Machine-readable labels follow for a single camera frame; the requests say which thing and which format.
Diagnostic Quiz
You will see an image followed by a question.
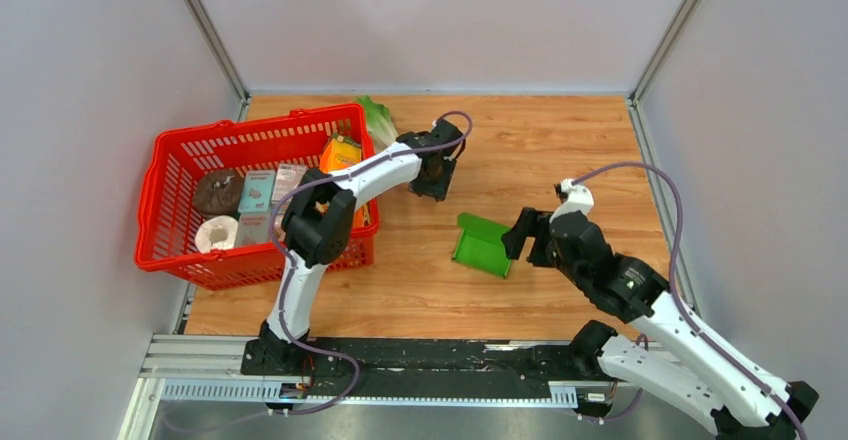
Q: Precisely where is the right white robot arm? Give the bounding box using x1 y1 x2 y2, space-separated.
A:
501 208 819 439

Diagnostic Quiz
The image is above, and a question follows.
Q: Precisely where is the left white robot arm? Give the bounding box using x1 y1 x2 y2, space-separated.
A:
257 116 471 375

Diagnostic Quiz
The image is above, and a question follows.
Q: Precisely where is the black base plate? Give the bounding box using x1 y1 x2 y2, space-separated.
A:
240 337 613 400

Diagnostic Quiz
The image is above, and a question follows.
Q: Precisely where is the grey pink flat box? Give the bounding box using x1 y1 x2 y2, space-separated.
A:
234 212 271 248

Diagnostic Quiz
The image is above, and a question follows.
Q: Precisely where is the green paper box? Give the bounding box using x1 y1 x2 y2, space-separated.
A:
452 212 512 278

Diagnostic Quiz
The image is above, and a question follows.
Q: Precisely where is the purple cable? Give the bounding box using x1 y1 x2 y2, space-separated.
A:
268 110 475 417
569 161 810 440

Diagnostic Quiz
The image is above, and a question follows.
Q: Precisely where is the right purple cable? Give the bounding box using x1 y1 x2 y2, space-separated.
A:
569 161 810 440

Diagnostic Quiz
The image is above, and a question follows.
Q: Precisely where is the orange yellow carton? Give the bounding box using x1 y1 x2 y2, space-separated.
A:
319 133 363 173

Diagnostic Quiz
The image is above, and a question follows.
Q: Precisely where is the pink small box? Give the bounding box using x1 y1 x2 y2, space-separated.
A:
271 163 308 204

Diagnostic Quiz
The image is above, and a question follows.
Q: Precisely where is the red plastic basket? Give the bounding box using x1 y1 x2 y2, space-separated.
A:
134 103 375 291

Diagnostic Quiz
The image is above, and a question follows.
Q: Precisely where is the teal small box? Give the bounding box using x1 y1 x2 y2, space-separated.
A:
238 170 277 214

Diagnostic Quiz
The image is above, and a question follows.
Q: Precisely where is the brown round bread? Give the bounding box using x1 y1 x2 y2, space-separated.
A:
191 169 245 219

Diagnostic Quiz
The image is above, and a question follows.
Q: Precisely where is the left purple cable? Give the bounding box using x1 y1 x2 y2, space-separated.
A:
268 110 475 417

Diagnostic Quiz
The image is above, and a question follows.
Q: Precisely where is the green lettuce head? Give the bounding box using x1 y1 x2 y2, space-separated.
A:
355 95 398 151

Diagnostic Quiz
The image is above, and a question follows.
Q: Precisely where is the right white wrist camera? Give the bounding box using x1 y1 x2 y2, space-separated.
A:
551 178 595 219

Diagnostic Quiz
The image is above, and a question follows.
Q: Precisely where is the white toilet paper roll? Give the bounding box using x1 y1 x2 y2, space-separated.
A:
194 215 239 253

